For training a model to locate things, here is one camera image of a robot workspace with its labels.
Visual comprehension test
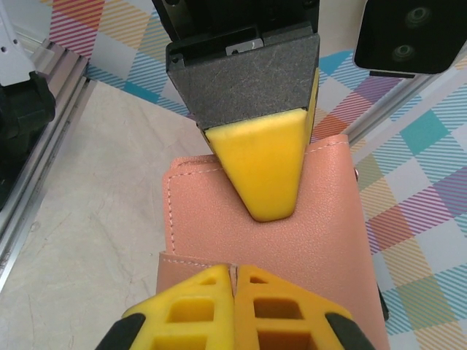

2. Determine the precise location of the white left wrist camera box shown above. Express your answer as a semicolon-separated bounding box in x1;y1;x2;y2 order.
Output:
352;0;467;79

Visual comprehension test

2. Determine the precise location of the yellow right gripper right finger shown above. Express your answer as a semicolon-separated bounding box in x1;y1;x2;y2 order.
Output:
233;265;377;350

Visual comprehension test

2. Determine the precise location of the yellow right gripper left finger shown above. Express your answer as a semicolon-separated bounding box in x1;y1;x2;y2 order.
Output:
95;264;235;350

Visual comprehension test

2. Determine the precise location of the aluminium mounting rail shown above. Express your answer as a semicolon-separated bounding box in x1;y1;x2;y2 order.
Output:
0;34;99;292

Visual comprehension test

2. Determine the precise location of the aluminium frame post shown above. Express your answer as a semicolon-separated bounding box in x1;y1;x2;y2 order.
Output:
344;71;444;147

